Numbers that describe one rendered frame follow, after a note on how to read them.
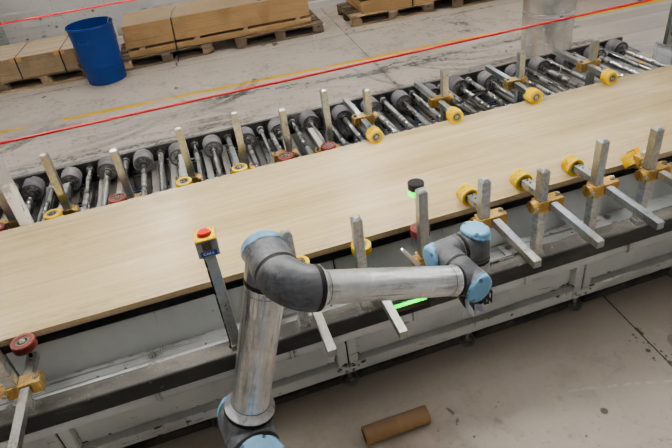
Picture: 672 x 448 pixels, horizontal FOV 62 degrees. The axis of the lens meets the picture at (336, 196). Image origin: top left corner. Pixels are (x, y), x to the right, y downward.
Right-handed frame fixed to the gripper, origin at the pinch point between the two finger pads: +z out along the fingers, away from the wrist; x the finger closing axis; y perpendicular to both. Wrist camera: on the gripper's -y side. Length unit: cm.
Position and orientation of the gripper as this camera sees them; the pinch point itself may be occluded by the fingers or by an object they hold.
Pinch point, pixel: (471, 311)
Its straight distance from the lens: 201.5
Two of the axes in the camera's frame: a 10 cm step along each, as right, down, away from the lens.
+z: 1.2, 8.5, 5.2
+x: 9.5, -2.5, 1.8
